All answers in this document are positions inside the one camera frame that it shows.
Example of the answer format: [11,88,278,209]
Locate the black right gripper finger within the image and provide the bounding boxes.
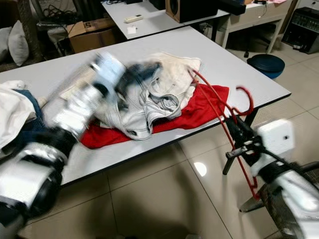
[224,117,255,146]

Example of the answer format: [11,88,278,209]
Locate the red plastic hanger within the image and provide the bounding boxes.
[188,67,262,200]

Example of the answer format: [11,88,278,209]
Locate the pale denim jeans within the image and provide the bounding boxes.
[95,62,182,141]

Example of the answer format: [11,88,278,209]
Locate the red shirt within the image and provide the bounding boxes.
[80,85,230,149]

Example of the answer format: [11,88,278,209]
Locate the cream shirt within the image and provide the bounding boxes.
[60,52,202,108]

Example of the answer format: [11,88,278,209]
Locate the white shirt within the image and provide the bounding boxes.
[0,80,35,150]

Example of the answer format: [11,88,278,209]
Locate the brown cardboard box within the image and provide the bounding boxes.
[67,19,114,53]

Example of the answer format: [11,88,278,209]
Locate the blue lidded bin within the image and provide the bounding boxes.
[247,54,286,80]

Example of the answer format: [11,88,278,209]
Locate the grey table black legs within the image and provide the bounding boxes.
[0,26,291,187]

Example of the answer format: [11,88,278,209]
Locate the blue denim jeans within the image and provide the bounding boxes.
[25,90,55,145]

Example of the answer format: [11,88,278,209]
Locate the wooden speaker box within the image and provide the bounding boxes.
[165,0,220,24]

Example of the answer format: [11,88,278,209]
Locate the grey pillow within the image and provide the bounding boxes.
[0,27,13,63]
[8,21,29,66]

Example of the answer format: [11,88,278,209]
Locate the black electronic device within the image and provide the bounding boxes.
[282,7,319,54]

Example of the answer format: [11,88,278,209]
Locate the beige desk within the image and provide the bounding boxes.
[219,0,297,53]

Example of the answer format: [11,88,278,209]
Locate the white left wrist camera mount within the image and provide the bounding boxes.
[92,52,127,90]

